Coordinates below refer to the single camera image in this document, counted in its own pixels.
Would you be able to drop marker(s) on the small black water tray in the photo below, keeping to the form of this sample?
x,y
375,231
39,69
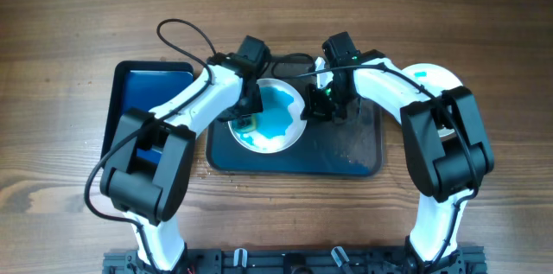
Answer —
x,y
143,85

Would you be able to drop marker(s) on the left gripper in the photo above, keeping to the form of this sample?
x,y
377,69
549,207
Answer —
x,y
256,108

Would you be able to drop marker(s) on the green and yellow sponge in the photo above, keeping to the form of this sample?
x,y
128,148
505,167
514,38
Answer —
x,y
245,124

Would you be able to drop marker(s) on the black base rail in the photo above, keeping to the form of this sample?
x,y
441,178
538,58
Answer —
x,y
384,259

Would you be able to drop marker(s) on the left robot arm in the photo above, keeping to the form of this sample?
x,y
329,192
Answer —
x,y
157,111

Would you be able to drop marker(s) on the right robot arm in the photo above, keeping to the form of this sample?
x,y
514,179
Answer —
x,y
446,147

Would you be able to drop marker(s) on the dark brown serving tray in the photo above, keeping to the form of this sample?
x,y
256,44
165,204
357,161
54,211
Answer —
x,y
350,149

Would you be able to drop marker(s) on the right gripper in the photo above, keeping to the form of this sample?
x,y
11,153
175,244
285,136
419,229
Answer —
x,y
314,110

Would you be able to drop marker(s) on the white plate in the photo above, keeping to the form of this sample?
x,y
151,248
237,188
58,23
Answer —
x,y
279,125
434,78

